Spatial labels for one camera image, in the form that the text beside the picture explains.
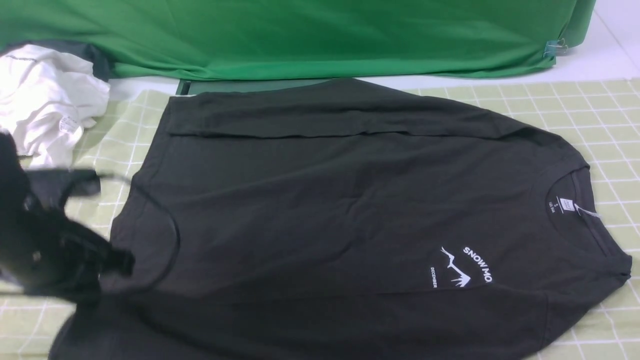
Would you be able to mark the dark green metal bar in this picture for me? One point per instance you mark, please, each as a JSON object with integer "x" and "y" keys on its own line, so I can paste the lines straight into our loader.
{"x": 196, "y": 87}

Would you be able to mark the white crumpled shirt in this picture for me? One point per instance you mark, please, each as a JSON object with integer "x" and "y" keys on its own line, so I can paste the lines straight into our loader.
{"x": 48, "y": 99}

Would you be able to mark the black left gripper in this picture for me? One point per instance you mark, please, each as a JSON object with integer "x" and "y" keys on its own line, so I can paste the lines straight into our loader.
{"x": 43, "y": 251}

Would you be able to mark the green backdrop cloth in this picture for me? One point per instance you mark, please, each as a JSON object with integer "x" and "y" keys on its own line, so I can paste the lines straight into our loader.
{"x": 253, "y": 40}

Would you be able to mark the dark gray long-sleeve shirt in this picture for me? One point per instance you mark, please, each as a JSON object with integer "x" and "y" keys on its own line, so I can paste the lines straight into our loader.
{"x": 349, "y": 221}

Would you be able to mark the light green checkered mat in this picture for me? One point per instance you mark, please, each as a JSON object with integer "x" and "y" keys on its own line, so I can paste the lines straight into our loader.
{"x": 599, "y": 117}

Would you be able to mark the teal binder clip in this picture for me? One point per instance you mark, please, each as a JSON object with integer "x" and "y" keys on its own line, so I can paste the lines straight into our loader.
{"x": 555, "y": 48}

